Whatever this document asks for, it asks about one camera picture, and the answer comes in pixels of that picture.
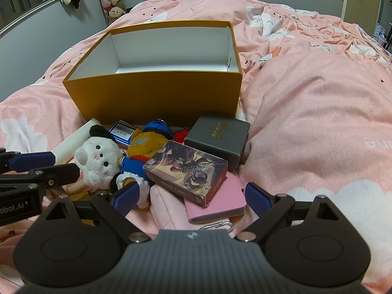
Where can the white rectangular case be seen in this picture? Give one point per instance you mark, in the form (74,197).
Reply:
(73,144)

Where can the brown bear plush blue cap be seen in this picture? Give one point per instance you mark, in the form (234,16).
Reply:
(144,147)

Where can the orange and red crochet toy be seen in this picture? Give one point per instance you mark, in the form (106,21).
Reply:
(182,136)

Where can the yellow cardboard box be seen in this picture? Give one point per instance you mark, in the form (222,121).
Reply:
(153,95)

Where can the silver rail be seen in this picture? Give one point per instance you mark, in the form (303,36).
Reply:
(27,13)

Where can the pink printed blanket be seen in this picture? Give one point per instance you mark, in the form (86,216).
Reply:
(306,98)

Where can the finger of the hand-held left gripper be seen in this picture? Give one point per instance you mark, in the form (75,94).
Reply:
(33,160)
(61,174)

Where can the illustrated card box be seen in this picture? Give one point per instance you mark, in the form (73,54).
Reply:
(183,168)

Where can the silver carabiner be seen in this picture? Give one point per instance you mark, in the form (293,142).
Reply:
(230,225)

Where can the small pink backpack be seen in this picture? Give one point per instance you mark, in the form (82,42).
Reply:
(167,208)

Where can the dark grey gift box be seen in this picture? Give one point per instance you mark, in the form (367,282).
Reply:
(220,134)

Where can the white plush with black hat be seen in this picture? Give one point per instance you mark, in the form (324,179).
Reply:
(98,159)

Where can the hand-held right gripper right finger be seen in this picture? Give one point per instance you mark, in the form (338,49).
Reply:
(256,196)

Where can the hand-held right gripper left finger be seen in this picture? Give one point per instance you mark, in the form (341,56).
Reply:
(127,196)

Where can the pink wallet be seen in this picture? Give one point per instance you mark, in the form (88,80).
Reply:
(223,199)

